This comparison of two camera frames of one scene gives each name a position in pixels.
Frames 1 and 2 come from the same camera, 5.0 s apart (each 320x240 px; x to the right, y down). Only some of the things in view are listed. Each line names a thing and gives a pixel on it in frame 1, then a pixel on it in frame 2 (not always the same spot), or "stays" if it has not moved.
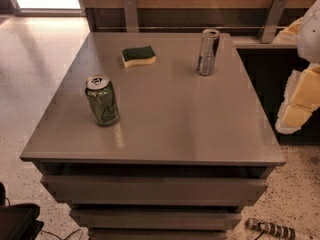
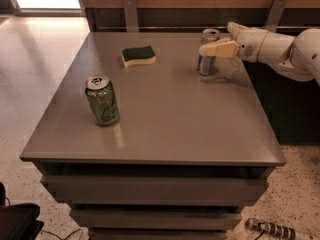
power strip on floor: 271,228 stays
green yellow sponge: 137,56 stays
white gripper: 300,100 → 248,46
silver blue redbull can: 209,44 stays
